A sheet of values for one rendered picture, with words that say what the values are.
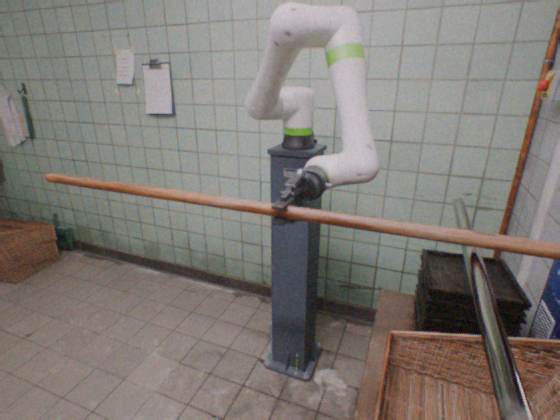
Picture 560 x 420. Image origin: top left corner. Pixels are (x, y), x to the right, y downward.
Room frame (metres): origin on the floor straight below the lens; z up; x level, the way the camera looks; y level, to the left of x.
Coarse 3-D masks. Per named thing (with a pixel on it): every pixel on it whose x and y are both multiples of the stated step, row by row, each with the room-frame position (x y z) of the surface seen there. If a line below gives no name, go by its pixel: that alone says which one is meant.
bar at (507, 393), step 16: (464, 208) 0.80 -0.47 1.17; (464, 224) 0.70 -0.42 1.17; (464, 256) 0.57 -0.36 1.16; (480, 256) 0.55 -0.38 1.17; (480, 272) 0.49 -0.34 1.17; (480, 288) 0.45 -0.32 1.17; (480, 304) 0.41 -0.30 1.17; (496, 304) 0.41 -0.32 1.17; (480, 320) 0.38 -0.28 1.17; (496, 320) 0.37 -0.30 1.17; (496, 336) 0.34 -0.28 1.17; (496, 352) 0.31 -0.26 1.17; (512, 352) 0.32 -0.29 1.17; (496, 368) 0.29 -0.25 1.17; (512, 368) 0.29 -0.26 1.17; (496, 384) 0.28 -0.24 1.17; (512, 384) 0.27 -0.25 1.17; (496, 400) 0.26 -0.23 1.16; (512, 400) 0.25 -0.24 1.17; (512, 416) 0.23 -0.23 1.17; (528, 416) 0.23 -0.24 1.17
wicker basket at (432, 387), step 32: (384, 352) 0.78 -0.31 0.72; (480, 352) 0.76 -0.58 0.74; (544, 352) 0.70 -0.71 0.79; (384, 384) 0.66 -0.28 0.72; (416, 384) 0.78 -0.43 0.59; (448, 384) 0.78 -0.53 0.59; (480, 384) 0.75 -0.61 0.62; (544, 384) 0.69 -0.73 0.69; (416, 416) 0.67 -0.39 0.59; (448, 416) 0.67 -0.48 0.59; (480, 416) 0.67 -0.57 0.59; (544, 416) 0.63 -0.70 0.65
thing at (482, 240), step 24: (120, 192) 0.89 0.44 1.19; (144, 192) 0.85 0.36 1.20; (168, 192) 0.83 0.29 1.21; (288, 216) 0.70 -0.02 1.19; (312, 216) 0.68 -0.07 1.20; (336, 216) 0.66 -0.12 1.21; (360, 216) 0.65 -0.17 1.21; (432, 240) 0.59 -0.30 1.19; (456, 240) 0.57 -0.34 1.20; (480, 240) 0.56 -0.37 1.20; (504, 240) 0.55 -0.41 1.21; (528, 240) 0.54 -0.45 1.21
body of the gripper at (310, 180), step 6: (306, 174) 0.90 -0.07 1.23; (306, 180) 0.86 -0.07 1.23; (312, 180) 0.87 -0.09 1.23; (300, 186) 0.83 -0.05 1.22; (312, 186) 0.87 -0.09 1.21; (318, 186) 0.88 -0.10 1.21; (306, 192) 0.86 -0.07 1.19; (312, 192) 0.87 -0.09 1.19; (318, 192) 0.88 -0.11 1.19; (294, 198) 0.83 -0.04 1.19; (300, 198) 0.82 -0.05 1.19; (312, 198) 0.87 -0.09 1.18
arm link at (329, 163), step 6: (318, 156) 1.05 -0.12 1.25; (324, 156) 1.03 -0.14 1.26; (330, 156) 1.02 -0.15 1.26; (336, 156) 1.01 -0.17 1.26; (312, 162) 1.01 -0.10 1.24; (318, 162) 1.00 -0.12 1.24; (324, 162) 1.00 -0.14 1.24; (330, 162) 1.00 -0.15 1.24; (336, 162) 0.99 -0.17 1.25; (324, 168) 0.97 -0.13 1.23; (330, 168) 0.99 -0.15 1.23; (336, 168) 0.98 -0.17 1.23; (330, 174) 0.98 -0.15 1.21; (336, 174) 0.98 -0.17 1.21; (330, 180) 0.97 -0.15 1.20; (336, 180) 0.98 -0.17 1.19; (336, 186) 1.00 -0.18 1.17
